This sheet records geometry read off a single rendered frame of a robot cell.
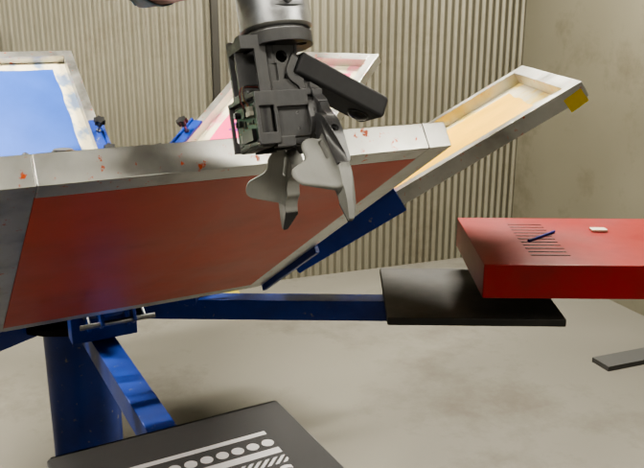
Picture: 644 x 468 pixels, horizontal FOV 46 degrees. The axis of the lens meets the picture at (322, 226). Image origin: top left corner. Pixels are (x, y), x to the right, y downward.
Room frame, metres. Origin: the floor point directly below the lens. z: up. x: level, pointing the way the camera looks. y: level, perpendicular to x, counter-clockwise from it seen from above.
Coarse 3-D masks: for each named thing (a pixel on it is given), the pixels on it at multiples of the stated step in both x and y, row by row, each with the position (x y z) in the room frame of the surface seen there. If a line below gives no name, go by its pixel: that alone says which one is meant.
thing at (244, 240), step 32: (320, 192) 1.08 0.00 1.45; (224, 224) 1.11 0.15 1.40; (256, 224) 1.15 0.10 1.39; (320, 224) 1.26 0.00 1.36; (192, 256) 1.23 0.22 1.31; (224, 256) 1.29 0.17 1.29; (256, 256) 1.35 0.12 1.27; (160, 288) 1.38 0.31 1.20; (192, 288) 1.46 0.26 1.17; (224, 288) 1.55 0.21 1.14
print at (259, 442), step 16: (256, 432) 1.28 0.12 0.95; (208, 448) 1.22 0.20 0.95; (224, 448) 1.22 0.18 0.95; (240, 448) 1.22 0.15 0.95; (256, 448) 1.22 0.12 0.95; (272, 448) 1.22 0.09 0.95; (144, 464) 1.17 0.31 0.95; (160, 464) 1.17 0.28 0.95; (176, 464) 1.17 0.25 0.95; (192, 464) 1.17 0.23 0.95; (208, 464) 1.17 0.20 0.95; (224, 464) 1.17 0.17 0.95; (240, 464) 1.17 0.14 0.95; (256, 464) 1.17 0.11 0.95; (272, 464) 1.17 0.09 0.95; (288, 464) 1.17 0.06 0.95
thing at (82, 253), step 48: (96, 192) 0.85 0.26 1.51; (144, 192) 0.89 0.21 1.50; (192, 192) 0.93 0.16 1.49; (48, 240) 0.95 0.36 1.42; (96, 240) 1.01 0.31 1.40; (144, 240) 1.07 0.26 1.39; (192, 240) 1.13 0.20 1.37; (48, 288) 1.17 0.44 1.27; (96, 288) 1.25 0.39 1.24; (144, 288) 1.35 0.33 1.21
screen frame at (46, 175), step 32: (384, 128) 1.02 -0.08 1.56; (416, 128) 1.04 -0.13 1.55; (0, 160) 0.79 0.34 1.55; (32, 160) 0.80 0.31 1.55; (64, 160) 0.82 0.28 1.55; (96, 160) 0.83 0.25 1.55; (128, 160) 0.85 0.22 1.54; (160, 160) 0.86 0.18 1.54; (192, 160) 0.88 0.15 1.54; (224, 160) 0.89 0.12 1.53; (256, 160) 0.91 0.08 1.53; (352, 160) 0.99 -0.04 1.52; (384, 160) 1.03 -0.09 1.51; (416, 160) 1.07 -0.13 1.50; (0, 192) 0.77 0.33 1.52; (32, 192) 0.80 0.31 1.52; (64, 192) 0.82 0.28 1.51; (384, 192) 1.18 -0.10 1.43; (0, 224) 0.86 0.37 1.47; (0, 256) 0.96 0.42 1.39; (288, 256) 1.43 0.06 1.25; (0, 288) 1.10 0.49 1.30; (0, 320) 1.28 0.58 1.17; (64, 320) 1.43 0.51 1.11
